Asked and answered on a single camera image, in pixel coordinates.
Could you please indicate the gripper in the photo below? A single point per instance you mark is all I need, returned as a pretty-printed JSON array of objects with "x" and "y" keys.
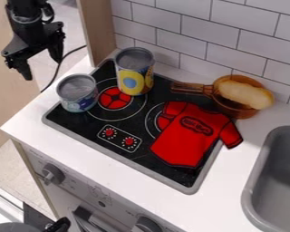
[{"x": 29, "y": 37}]

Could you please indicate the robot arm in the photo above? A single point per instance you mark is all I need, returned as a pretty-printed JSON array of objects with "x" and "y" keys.
[{"x": 26, "y": 10}]

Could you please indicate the brown pot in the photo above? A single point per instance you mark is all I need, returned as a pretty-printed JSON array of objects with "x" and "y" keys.
[{"x": 232, "y": 102}]

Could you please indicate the blue and white can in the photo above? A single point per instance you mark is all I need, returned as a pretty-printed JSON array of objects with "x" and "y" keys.
[{"x": 77, "y": 93}]

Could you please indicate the yellow and blue can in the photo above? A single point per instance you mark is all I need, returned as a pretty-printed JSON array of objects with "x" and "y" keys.
[{"x": 134, "y": 72}]

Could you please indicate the toy stove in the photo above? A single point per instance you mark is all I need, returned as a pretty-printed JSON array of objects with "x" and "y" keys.
[{"x": 131, "y": 120}]

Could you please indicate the red shirt-shaped cloth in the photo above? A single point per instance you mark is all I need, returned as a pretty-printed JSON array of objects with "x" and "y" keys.
[{"x": 196, "y": 134}]

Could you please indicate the toy bread roll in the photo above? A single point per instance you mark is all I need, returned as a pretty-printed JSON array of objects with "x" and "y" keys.
[{"x": 246, "y": 94}]

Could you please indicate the toy sink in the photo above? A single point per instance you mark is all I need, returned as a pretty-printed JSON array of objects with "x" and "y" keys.
[{"x": 273, "y": 184}]

